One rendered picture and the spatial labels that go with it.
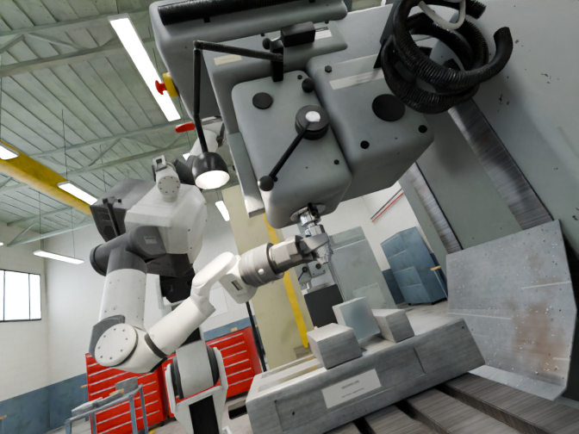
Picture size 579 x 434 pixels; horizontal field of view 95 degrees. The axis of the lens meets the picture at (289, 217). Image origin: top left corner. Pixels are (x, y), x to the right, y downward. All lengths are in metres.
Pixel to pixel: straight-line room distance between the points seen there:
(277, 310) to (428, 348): 1.87
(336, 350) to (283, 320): 1.86
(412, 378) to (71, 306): 11.60
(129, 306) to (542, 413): 0.70
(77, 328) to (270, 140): 11.26
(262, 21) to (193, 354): 1.07
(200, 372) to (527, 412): 0.96
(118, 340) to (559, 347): 0.75
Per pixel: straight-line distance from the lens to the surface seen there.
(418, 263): 7.84
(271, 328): 2.29
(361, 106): 0.63
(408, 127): 0.63
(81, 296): 11.69
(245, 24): 0.77
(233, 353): 5.17
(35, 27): 6.32
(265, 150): 0.56
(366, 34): 0.80
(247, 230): 2.40
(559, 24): 0.80
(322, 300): 0.92
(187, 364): 1.15
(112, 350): 0.67
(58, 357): 11.92
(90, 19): 6.04
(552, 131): 0.62
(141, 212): 0.93
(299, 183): 0.52
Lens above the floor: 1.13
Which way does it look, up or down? 17 degrees up
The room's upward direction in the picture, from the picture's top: 19 degrees counter-clockwise
